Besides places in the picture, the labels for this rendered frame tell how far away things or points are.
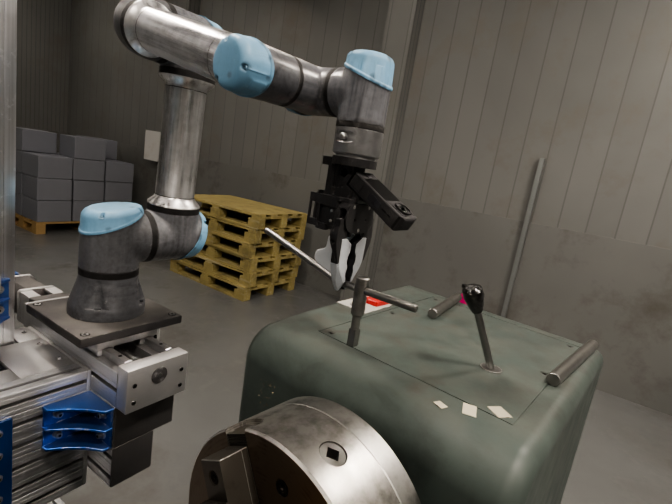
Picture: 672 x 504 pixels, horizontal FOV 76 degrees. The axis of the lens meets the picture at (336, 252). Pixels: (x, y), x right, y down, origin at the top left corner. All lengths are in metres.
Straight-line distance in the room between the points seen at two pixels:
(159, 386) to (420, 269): 3.91
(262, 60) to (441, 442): 0.54
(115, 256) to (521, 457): 0.79
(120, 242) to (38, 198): 5.99
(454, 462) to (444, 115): 4.22
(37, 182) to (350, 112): 6.40
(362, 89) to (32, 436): 0.85
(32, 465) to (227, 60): 0.82
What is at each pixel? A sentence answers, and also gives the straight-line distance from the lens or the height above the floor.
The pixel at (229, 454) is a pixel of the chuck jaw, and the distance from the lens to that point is 0.56.
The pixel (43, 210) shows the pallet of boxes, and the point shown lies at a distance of 7.00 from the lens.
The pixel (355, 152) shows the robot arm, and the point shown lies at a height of 1.57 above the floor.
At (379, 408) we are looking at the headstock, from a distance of 0.64.
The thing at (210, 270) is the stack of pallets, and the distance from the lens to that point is 4.96.
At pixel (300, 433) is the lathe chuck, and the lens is 0.55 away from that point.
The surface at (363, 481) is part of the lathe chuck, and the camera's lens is 0.54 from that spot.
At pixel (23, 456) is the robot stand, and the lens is 1.06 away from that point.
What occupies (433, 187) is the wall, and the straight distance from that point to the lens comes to 4.59.
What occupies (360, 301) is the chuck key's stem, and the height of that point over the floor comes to 1.35.
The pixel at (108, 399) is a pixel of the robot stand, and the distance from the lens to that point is 1.00.
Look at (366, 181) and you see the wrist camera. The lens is 0.66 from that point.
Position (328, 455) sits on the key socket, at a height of 1.22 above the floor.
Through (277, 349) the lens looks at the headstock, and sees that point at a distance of 0.75.
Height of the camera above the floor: 1.55
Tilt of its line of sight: 12 degrees down
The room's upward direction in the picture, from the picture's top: 9 degrees clockwise
